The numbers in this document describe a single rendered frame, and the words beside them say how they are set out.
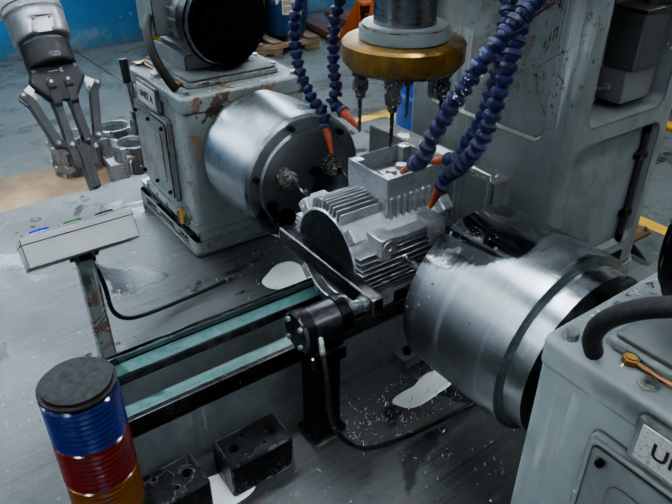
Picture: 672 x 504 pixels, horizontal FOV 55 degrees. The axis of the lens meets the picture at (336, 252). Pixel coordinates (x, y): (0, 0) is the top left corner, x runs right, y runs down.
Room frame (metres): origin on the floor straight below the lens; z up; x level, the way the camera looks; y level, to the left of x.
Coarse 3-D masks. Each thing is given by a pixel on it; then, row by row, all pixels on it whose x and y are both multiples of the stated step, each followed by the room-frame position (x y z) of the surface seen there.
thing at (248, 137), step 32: (256, 96) 1.20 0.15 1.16; (288, 96) 1.23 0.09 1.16; (224, 128) 1.15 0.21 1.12; (256, 128) 1.09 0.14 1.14; (288, 128) 1.08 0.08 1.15; (224, 160) 1.10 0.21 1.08; (256, 160) 1.04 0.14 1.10; (288, 160) 1.07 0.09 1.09; (320, 160) 1.11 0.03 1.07; (224, 192) 1.11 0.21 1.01; (256, 192) 1.04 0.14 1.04; (288, 192) 1.07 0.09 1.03; (256, 224) 1.04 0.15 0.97; (288, 224) 1.06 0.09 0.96
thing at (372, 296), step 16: (288, 240) 0.91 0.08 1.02; (304, 240) 0.89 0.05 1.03; (304, 256) 0.87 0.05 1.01; (320, 256) 0.84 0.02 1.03; (320, 272) 0.84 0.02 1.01; (336, 272) 0.80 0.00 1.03; (352, 272) 0.81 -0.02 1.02; (352, 288) 0.77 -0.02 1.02; (368, 288) 0.76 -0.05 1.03; (368, 304) 0.73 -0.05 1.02
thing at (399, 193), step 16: (400, 144) 1.01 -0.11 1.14; (352, 160) 0.95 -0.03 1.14; (368, 160) 0.98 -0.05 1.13; (384, 160) 1.00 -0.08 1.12; (400, 160) 1.00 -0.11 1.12; (352, 176) 0.95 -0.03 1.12; (368, 176) 0.91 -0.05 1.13; (384, 176) 0.89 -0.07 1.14; (400, 176) 0.89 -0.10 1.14; (416, 176) 0.91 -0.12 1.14; (432, 176) 0.93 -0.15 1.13; (384, 192) 0.88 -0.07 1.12; (400, 192) 0.89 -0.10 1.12; (416, 192) 0.91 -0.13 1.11; (432, 192) 0.93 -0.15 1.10; (384, 208) 0.88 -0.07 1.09; (400, 208) 0.89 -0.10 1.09; (416, 208) 0.91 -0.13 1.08
